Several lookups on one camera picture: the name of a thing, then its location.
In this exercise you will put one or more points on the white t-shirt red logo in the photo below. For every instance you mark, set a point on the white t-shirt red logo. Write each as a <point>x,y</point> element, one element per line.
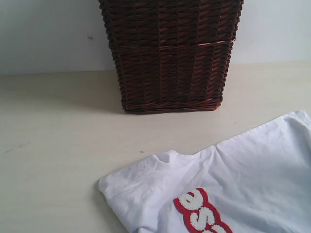
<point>256,182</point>

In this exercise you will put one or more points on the dark brown wicker basket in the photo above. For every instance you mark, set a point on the dark brown wicker basket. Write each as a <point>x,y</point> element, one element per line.
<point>171,55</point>

